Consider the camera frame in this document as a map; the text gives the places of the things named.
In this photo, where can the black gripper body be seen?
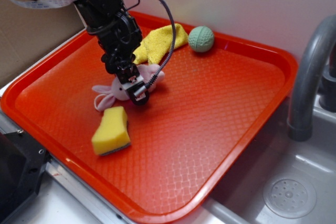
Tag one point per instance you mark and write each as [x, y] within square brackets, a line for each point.
[118, 39]

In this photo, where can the black gripper finger with tag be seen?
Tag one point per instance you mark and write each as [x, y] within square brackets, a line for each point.
[133, 84]

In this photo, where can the pink plush bunny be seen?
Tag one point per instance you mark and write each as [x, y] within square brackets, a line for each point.
[108, 95]

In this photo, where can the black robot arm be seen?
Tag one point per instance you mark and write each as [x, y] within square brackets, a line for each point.
[96, 13]

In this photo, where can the yellow cloth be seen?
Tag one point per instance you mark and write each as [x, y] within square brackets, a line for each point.
[154, 46]

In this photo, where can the yellow sponge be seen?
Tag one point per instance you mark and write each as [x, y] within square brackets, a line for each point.
[112, 133]

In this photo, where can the green textured ball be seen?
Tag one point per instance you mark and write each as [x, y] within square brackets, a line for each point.
[201, 39]

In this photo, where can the red plastic tray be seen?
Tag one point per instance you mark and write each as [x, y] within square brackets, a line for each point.
[194, 126]

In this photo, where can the cardboard panel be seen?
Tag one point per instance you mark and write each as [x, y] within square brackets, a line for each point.
[27, 35]

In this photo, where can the grey sink faucet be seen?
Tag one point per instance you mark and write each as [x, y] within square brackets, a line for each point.
[308, 80]

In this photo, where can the grey toy sink basin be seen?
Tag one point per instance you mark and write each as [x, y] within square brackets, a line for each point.
[238, 196]

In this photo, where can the black faucet knob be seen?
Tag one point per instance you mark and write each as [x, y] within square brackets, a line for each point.
[327, 86]

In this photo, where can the sink drain strainer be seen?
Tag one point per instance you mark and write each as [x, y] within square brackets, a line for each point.
[289, 196]

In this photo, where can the black bracket block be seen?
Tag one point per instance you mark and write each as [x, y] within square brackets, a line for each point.
[23, 162]

